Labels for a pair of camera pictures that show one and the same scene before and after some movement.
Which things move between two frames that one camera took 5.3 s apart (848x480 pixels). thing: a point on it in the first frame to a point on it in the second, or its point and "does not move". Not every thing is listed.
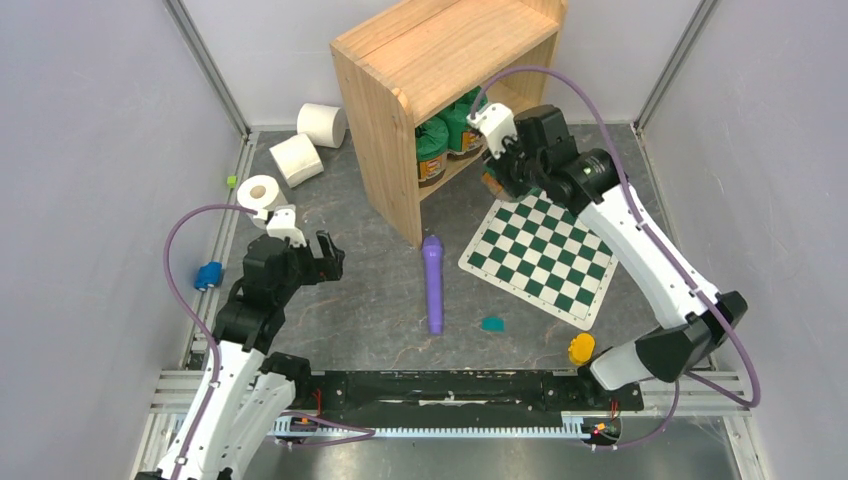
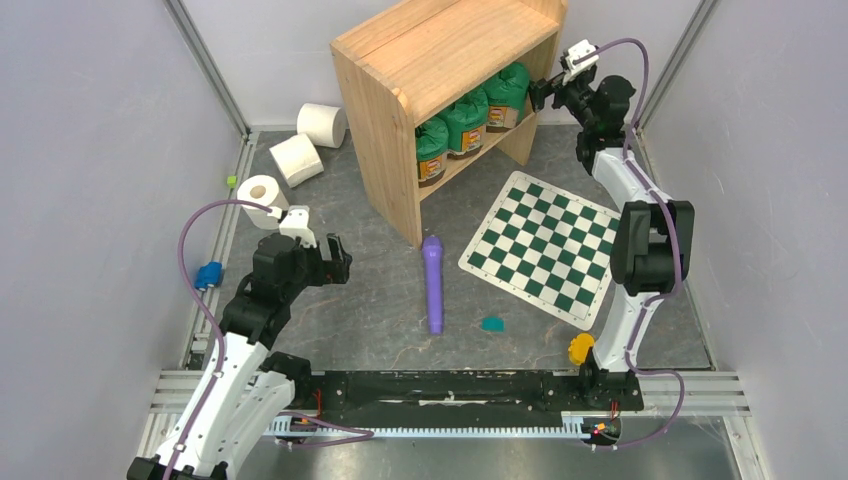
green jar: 491,181 to 507,93
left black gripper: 320,268 does not move
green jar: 462,141 does not move
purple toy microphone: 433,247 does not move
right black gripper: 506,172 to 553,89
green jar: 431,142 does not move
